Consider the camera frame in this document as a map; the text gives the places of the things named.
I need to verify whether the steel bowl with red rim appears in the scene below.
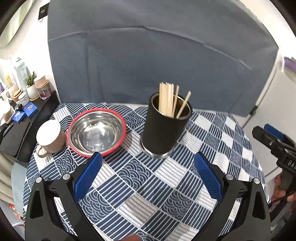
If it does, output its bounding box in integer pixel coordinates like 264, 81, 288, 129
66, 108, 126, 158

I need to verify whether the purple folded cloth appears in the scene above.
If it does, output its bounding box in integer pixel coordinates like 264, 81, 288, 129
283, 57, 296, 82

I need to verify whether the pink glass jar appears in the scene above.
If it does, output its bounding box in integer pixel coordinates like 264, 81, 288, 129
34, 75, 52, 100

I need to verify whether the grey upholstered sofa back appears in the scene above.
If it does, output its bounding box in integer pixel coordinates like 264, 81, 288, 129
48, 1, 278, 116

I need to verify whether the blue small box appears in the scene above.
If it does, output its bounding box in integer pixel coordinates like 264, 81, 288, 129
23, 101, 38, 118

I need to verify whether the small potted plant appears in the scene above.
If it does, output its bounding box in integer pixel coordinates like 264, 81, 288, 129
26, 72, 39, 99

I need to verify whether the black steel utensil cup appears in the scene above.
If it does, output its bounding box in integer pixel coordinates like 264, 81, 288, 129
140, 93, 193, 158

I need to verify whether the wooden chopstick in cup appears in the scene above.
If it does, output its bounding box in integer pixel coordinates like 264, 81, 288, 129
164, 83, 170, 116
168, 84, 174, 118
159, 82, 166, 113

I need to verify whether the person's right hand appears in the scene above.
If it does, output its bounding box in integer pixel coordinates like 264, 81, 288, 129
271, 173, 295, 205

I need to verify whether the beige ceramic mug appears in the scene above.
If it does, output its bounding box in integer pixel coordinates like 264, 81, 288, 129
36, 120, 66, 158

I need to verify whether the black side shelf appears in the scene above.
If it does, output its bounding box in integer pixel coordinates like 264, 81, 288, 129
1, 91, 59, 163

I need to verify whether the white bottle on shelf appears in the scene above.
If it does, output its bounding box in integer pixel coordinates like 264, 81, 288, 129
15, 57, 28, 92

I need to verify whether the blue patterned tablecloth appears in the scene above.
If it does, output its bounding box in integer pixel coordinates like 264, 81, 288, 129
23, 103, 266, 240

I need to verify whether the leaning chopstick in cup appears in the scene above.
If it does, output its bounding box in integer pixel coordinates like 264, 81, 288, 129
176, 91, 192, 119

